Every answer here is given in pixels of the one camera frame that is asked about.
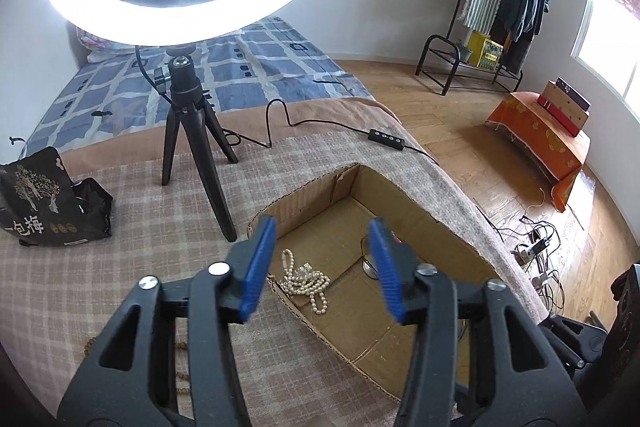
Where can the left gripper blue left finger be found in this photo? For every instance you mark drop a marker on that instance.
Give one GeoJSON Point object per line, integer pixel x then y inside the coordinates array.
{"type": "Point", "coordinates": [165, 356]}

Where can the yellow green box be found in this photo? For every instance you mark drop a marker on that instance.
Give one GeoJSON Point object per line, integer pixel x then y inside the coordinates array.
{"type": "Point", "coordinates": [485, 53]}

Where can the power strip with cables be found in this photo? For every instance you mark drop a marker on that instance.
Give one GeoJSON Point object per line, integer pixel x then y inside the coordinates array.
{"type": "Point", "coordinates": [532, 242]}

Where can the brown cardboard box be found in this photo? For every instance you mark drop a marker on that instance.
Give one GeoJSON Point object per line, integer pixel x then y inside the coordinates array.
{"type": "Point", "coordinates": [325, 224]}

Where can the blue patterned bed sheet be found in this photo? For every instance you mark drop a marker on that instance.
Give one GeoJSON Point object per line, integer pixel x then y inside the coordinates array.
{"type": "Point", "coordinates": [266, 60]}

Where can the orange cloth covered table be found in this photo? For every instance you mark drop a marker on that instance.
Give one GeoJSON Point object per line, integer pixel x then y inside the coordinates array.
{"type": "Point", "coordinates": [562, 154]}

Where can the stacked boxes on table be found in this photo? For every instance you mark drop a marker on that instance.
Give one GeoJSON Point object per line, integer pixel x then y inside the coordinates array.
{"type": "Point", "coordinates": [566, 105]}

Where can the black snack bag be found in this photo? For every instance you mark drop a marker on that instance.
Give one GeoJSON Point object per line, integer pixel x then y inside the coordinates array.
{"type": "Point", "coordinates": [42, 206]}

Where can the dark hanging clothes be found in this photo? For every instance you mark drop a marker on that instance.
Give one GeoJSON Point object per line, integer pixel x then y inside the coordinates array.
{"type": "Point", "coordinates": [515, 26]}

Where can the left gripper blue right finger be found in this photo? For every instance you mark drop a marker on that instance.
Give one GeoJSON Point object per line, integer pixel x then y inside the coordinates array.
{"type": "Point", "coordinates": [477, 358]}

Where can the black clothes rack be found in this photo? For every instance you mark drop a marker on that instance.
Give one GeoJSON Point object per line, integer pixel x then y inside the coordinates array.
{"type": "Point", "coordinates": [440, 62]}

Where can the black tripod stand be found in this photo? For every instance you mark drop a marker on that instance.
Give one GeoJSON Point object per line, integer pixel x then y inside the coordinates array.
{"type": "Point", "coordinates": [190, 110]}

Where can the pink plaid blanket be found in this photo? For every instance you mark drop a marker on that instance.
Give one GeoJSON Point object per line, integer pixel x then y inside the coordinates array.
{"type": "Point", "coordinates": [53, 300]}

